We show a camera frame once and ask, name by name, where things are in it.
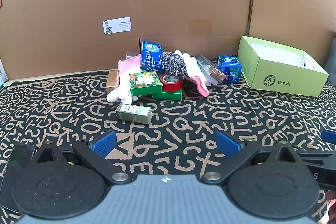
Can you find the olive green small box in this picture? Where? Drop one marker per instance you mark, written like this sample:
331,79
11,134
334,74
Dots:
134,113

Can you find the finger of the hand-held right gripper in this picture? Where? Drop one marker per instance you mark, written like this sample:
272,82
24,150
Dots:
329,135

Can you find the blue medicine box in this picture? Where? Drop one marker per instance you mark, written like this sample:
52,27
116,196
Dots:
151,56

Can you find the black smartphone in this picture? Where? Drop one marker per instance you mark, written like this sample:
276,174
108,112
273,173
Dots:
15,161

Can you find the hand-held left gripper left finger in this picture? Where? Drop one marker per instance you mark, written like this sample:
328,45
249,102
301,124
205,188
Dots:
105,141

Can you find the clear plastic box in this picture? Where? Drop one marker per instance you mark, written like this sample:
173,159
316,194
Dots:
210,67

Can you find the red tape roll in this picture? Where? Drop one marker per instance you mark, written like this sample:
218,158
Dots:
172,86

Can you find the blue packet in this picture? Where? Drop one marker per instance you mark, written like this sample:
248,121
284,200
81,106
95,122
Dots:
231,69

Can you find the grey speckled knit scrubber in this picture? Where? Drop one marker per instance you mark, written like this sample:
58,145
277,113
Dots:
173,65

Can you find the green shoe box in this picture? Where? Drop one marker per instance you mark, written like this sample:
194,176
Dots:
283,77

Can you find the plain green box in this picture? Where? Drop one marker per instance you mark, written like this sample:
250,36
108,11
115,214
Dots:
168,96

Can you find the white glove with pink cuff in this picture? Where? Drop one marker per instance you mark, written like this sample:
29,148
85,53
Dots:
191,64
123,85

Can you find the grey fabric item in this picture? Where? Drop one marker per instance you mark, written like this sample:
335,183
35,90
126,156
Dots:
332,58

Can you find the white shipping label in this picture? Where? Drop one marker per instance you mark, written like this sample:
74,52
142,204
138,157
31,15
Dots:
116,25

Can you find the green floral box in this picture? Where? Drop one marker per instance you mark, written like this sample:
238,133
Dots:
144,82

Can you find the black mat with beige letters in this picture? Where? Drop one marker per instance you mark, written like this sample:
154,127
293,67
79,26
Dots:
78,108

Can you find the clear plastic cup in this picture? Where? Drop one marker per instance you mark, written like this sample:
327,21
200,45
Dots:
130,54

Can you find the copper coloured box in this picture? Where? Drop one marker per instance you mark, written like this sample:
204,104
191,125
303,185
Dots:
112,79

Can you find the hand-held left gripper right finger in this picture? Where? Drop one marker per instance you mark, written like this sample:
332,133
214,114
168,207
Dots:
227,144

